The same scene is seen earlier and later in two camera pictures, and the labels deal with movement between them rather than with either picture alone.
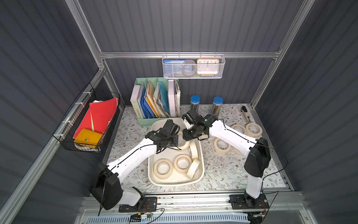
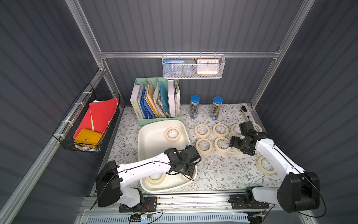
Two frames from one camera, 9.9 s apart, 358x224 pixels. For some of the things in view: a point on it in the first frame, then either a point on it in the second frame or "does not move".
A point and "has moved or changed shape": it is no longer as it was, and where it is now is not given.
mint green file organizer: [155, 98] does not move
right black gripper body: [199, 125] to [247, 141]
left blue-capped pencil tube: [195, 102] does not move
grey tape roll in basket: [189, 67] does not move
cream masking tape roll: [186, 145] has moved or changed shape
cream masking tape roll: [193, 169] has moved or changed shape
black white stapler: [244, 111] does not move
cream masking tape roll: [239, 128] does not move
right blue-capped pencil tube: [217, 102] does not move
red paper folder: [98, 116] does not move
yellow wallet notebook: [88, 136] does not move
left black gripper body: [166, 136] to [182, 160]
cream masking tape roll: [221, 146] has moved or changed shape
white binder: [171, 84] does not move
